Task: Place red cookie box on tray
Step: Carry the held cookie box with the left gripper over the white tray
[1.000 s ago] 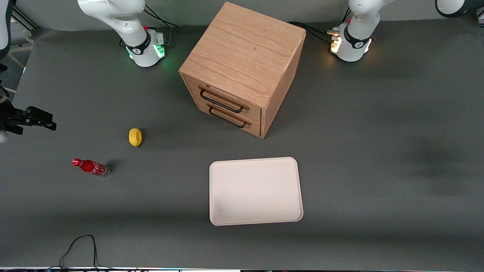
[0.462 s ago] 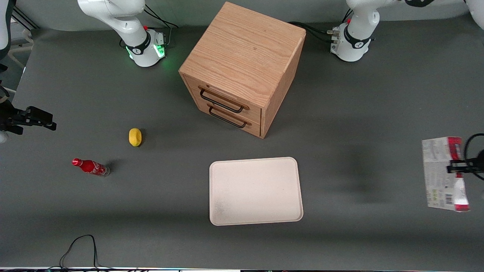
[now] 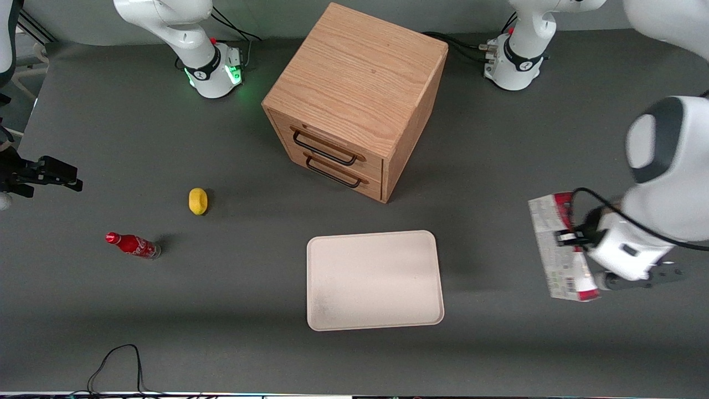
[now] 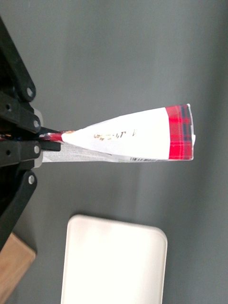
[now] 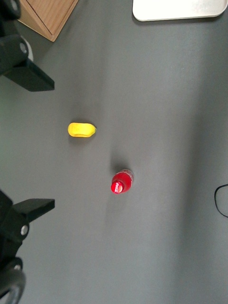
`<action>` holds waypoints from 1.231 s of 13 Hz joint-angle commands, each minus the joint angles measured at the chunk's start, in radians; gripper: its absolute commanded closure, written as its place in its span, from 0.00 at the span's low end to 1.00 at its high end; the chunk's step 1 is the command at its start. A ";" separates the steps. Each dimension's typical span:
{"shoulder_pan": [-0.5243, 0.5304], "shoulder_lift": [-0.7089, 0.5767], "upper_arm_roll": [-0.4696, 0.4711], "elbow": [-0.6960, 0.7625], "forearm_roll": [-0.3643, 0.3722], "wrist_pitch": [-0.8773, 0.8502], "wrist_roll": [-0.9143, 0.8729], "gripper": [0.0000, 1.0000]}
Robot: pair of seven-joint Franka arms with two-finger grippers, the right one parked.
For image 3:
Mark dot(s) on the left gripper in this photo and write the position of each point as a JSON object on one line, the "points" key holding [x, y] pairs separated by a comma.
{"points": [[590, 230]]}

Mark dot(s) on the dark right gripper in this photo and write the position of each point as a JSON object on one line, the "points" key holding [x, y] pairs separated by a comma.
{"points": [[15, 173]]}

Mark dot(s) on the red cookie box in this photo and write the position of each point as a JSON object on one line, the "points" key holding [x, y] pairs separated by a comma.
{"points": [[559, 266]]}

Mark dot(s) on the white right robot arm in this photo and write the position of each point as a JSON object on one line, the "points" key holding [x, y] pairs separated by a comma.
{"points": [[207, 72]]}

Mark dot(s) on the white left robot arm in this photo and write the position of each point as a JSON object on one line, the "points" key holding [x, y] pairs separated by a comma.
{"points": [[673, 183]]}

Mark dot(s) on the cream plastic tray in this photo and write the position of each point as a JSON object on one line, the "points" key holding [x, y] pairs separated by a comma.
{"points": [[374, 280]]}

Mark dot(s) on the red cola bottle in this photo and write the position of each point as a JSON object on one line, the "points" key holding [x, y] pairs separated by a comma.
{"points": [[133, 244]]}

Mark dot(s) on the white stand leg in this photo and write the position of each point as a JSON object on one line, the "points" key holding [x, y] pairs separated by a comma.
{"points": [[25, 77]]}

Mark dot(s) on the yellow lemon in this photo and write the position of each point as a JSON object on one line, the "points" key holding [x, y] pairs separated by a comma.
{"points": [[198, 201]]}

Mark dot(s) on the wooden drawer front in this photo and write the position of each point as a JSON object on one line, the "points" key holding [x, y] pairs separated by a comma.
{"points": [[365, 166], [371, 187]]}

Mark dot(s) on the wooden drawer cabinet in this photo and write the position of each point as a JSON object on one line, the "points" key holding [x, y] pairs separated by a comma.
{"points": [[360, 77]]}

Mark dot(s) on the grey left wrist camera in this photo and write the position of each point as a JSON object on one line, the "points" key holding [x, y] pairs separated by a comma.
{"points": [[637, 281]]}

